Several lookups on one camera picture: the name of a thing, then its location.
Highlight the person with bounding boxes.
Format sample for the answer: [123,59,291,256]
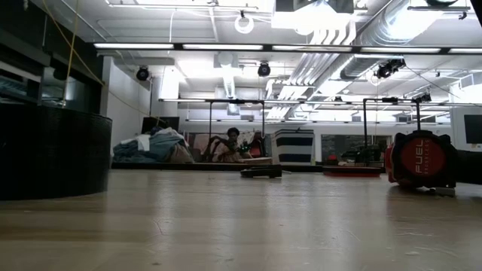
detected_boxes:
[212,126,254,163]

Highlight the black C-clamp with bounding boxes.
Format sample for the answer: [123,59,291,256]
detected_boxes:
[239,165,283,179]

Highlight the white navy striped bin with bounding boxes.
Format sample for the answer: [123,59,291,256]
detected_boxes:
[271,129,316,166]

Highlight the pile of clothes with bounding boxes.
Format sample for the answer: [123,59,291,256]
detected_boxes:
[112,126,195,164]

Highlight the long ceiling light bar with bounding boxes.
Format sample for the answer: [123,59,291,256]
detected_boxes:
[93,42,482,54]

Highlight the black monitor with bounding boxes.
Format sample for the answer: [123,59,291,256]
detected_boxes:
[142,116,181,135]

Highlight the red black flat tool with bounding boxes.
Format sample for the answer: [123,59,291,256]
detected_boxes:
[322,166,383,178]

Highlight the large black round container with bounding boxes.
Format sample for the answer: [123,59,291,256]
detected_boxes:
[0,104,113,201]

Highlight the white cabinet with screen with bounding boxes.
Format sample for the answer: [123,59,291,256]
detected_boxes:
[450,106,482,152]

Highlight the black metal gantry frame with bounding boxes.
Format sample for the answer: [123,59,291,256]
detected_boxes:
[362,96,400,165]
[205,99,267,161]

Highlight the black metal table frame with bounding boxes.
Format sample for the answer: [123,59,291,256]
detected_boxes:
[111,160,385,173]

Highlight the white ring lamp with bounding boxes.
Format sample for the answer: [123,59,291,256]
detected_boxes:
[234,11,255,35]

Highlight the black ceiling camera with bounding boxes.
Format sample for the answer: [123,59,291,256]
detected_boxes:
[376,58,407,80]

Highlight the silver ventilation duct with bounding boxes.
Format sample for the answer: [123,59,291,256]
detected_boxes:
[340,0,430,81]

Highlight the black camera stand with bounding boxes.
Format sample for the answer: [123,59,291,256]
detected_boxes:
[412,93,433,132]

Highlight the red black cordless drill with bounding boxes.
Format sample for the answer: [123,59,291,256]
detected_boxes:
[383,129,482,197]

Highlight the yellow extension cable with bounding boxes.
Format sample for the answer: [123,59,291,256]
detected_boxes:
[40,0,169,127]

